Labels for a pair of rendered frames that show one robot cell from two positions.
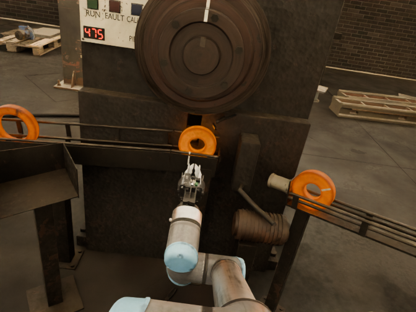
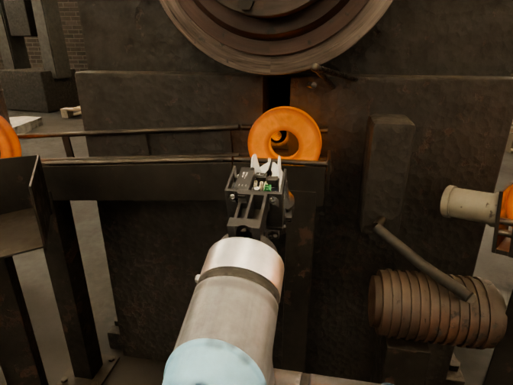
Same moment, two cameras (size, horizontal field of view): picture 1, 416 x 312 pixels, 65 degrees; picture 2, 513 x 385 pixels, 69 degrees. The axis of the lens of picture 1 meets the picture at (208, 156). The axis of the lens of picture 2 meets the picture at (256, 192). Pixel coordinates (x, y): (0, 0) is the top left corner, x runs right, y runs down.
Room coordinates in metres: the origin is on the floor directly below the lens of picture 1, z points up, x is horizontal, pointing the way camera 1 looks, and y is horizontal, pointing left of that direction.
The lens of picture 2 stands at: (0.43, -0.06, 0.94)
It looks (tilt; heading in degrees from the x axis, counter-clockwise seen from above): 22 degrees down; 12
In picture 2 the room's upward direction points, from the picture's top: straight up
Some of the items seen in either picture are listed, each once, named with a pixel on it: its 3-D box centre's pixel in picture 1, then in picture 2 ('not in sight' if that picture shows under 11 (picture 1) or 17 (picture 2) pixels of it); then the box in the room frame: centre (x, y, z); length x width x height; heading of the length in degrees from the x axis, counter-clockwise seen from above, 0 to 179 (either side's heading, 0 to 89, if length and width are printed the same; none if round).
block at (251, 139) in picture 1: (244, 162); (382, 174); (1.21, -0.16, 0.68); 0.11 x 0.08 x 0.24; 2
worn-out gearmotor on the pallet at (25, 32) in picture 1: (28, 32); not in sight; (4.98, 2.96, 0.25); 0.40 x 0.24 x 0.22; 2
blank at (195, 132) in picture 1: (197, 143); (284, 143); (1.20, 0.05, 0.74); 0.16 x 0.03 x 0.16; 91
